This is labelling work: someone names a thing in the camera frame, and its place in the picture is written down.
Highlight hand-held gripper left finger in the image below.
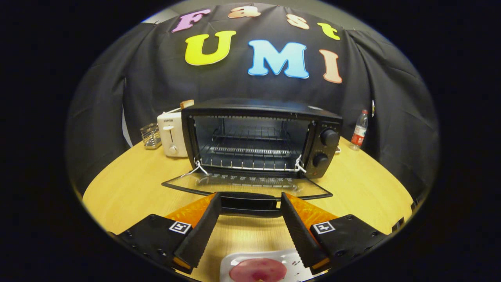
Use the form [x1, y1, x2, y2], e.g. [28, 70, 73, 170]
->
[108, 192, 222, 275]

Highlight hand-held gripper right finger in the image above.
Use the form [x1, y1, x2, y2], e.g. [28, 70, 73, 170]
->
[280, 192, 392, 275]

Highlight white square plate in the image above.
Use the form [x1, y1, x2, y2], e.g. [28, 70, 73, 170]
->
[219, 249, 319, 282]

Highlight round pink ham slice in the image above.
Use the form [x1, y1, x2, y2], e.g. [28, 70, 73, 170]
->
[229, 258, 287, 282]

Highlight black toaster oven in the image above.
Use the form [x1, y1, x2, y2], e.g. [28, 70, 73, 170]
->
[162, 98, 344, 218]

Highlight white pop-up toaster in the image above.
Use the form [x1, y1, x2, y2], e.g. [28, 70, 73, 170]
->
[157, 111, 189, 158]

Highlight clear plastic water bottle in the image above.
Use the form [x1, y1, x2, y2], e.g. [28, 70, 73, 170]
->
[350, 109, 369, 151]

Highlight metal wire basket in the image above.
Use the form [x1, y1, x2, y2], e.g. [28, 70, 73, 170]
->
[140, 123, 162, 150]

